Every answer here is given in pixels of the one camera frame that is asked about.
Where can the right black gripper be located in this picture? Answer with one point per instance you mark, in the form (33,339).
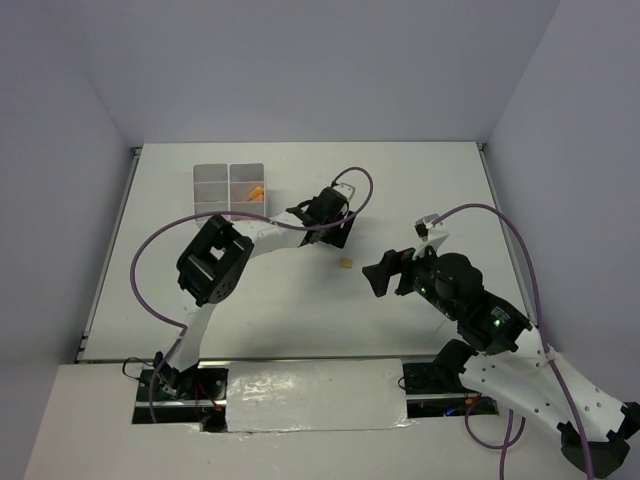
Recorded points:
(393,261)

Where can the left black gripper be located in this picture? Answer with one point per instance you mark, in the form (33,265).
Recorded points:
(339,235)

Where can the small yellow eraser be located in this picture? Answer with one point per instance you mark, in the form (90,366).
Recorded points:
(345,263)

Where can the orange capped glue stick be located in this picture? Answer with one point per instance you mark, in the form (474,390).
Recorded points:
(256,191)

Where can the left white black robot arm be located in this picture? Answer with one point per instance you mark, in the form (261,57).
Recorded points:
(210,268)

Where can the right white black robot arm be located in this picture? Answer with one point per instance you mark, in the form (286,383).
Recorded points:
(499,353)

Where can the right white compartment container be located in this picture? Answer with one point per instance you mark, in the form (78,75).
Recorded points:
(243,178)

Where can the silver foil covered panel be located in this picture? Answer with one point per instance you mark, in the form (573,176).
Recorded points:
(318,395)

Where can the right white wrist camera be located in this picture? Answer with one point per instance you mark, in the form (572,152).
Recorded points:
(432,232)

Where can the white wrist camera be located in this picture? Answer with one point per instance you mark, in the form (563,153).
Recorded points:
(432,232)
(346,190)

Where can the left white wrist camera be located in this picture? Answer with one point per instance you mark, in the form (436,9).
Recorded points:
(346,190)

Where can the right aluminium table rail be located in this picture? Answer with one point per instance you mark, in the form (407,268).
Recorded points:
(516,254)

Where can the aluminium table rail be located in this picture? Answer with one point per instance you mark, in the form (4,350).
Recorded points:
(516,254)
(136,154)

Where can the left aluminium table rail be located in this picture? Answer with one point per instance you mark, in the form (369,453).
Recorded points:
(136,154)

